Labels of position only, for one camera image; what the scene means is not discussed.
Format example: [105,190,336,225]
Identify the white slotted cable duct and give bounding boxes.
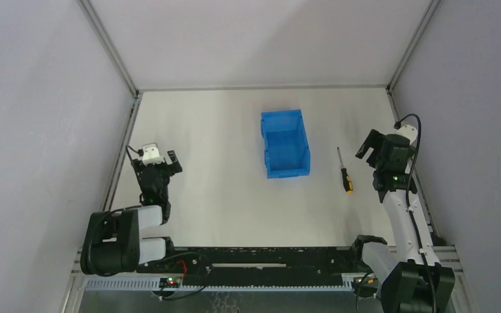
[85,276,354,292]

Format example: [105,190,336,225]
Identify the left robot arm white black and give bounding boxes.
[80,145,183,277]

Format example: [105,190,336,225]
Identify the blue plastic bin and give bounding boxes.
[260,110,311,179]

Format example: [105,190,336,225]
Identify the right small circuit board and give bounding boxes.
[352,276,378,291]

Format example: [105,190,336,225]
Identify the yellow black handled screwdriver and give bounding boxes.
[337,147,354,194]

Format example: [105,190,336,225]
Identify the small circuit board with leds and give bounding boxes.
[159,276,183,289]

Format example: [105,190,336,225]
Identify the aluminium frame rail left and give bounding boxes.
[100,91,142,212]

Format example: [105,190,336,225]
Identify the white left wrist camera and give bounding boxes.
[142,143,165,165]

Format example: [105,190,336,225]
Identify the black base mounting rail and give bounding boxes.
[136,246,365,287]

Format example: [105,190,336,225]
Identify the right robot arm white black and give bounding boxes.
[356,125,455,312]

